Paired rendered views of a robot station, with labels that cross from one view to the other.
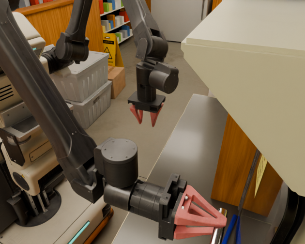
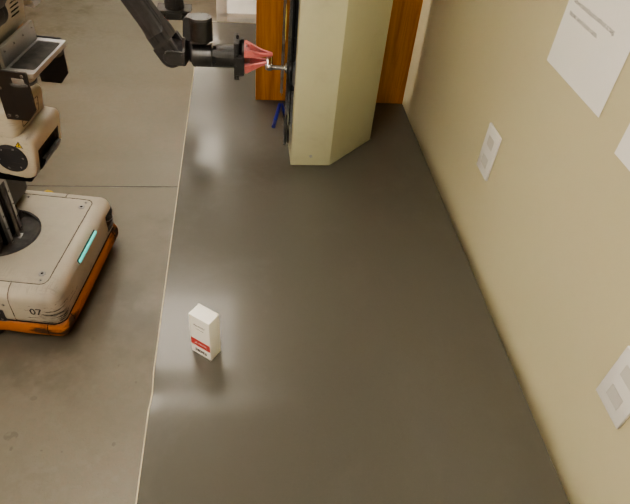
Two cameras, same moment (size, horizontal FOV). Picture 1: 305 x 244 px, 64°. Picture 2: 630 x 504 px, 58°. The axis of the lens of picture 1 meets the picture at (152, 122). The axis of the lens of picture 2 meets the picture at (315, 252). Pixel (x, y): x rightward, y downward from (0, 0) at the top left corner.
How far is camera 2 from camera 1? 121 cm
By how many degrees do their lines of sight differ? 26
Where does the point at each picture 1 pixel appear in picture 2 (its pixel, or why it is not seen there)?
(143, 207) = (222, 55)
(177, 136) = not seen: hidden behind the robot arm
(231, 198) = (273, 93)
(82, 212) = (80, 222)
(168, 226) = (240, 62)
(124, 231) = (191, 129)
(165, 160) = (200, 82)
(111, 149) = (195, 16)
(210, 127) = not seen: hidden behind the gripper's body
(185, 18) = not seen: outside the picture
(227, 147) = (261, 37)
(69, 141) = (159, 20)
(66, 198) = (43, 214)
